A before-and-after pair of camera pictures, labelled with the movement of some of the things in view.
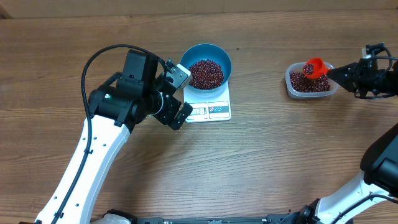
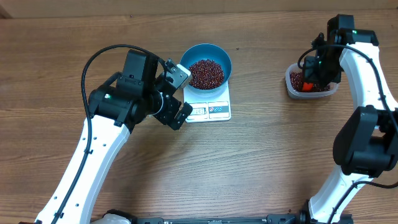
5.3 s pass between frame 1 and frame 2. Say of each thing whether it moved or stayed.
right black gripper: moved
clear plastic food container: stayed
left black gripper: stayed
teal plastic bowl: stayed
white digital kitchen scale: stayed
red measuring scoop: moved
